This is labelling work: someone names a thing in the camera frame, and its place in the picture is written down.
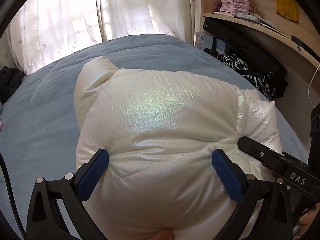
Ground blue bed blanket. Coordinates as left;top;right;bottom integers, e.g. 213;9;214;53
0;34;313;240

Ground person's left hand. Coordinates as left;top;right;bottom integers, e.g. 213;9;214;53
147;227;176;240

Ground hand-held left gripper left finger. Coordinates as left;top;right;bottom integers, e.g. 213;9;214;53
26;149;110;240

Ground yellow cloth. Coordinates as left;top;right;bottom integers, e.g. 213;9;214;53
276;0;300;24

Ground white cardboard box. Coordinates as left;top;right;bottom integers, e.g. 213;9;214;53
196;32;227;54

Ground black cable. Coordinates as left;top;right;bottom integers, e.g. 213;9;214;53
0;152;27;240

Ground white bead string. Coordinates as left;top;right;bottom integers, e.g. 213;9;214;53
237;12;262;23

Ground black and white patterned cloth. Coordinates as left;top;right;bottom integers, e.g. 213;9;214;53
217;53;277;102

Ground dark clothes pile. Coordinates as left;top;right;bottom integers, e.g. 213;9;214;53
0;66;26;103

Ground white puffer jacket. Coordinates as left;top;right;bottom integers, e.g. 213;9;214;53
74;55;285;240

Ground person's right hand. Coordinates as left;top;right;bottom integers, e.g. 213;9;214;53
293;202;320;240

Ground white cable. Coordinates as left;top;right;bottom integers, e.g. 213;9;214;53
307;64;320;108

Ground white leaf-print curtain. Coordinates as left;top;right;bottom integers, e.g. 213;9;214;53
0;0;204;75

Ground black bag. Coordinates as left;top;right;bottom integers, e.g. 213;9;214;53
202;17;288;98

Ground papers on desk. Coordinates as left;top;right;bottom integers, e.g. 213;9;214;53
234;12;290;39

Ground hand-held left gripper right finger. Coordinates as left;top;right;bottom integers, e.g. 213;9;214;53
212;149;293;240

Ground pink drawer organizer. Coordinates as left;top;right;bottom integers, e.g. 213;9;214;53
219;0;257;16

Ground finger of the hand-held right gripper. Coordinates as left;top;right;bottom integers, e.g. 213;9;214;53
237;136;284;172

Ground wooden wall desk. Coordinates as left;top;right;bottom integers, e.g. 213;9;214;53
194;0;320;108

